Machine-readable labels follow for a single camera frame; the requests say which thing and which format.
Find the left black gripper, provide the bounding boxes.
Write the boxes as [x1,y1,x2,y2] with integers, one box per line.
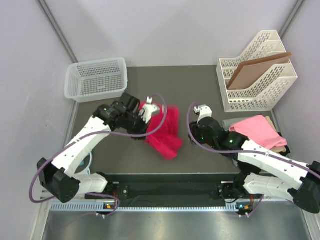
[122,111,151,142]

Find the red t shirt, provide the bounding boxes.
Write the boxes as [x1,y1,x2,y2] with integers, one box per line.
[144,105,183,161]

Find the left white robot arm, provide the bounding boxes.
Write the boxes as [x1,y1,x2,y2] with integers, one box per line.
[37,93,159,203]

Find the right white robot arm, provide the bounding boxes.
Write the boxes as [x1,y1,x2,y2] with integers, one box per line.
[187,116,320,214]

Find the grey folded t shirt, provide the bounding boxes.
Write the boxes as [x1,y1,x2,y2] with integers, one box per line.
[222,118,243,131]

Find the pink folded t shirt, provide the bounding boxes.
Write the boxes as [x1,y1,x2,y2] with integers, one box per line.
[228,115,288,150]

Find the white perforated plastic basket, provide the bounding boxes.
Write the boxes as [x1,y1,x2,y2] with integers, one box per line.
[64,57,128,103]

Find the teal and white hanger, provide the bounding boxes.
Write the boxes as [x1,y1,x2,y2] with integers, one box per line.
[75,151,93,175]

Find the cream perforated file organizer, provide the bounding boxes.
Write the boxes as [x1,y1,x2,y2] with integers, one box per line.
[216,30,298,112]

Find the brown cardboard sheet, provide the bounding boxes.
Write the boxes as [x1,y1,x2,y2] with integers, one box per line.
[226,52,292,90]

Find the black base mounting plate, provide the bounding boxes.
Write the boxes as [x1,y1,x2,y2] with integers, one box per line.
[103,173,252,208]

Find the beige folded t shirt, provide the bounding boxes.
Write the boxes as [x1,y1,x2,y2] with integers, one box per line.
[265,116,286,154]

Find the black folded t shirt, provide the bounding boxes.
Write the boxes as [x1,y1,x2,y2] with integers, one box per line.
[271,145,291,157]

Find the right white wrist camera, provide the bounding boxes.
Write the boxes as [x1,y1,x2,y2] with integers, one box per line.
[193,105,212,125]

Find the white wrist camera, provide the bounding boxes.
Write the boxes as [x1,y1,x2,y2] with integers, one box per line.
[138,96,161,125]
[193,105,212,125]

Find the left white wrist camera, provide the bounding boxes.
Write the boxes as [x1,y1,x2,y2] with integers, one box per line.
[138,96,161,125]

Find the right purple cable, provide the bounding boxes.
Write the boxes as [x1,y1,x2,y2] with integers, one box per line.
[187,101,320,181]

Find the purple cable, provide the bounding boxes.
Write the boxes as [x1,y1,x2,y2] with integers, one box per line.
[29,93,167,204]
[187,101,320,181]

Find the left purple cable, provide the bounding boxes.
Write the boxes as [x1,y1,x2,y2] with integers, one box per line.
[29,93,167,204]

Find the white slotted cable duct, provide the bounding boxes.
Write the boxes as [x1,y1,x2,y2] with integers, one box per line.
[49,201,253,213]

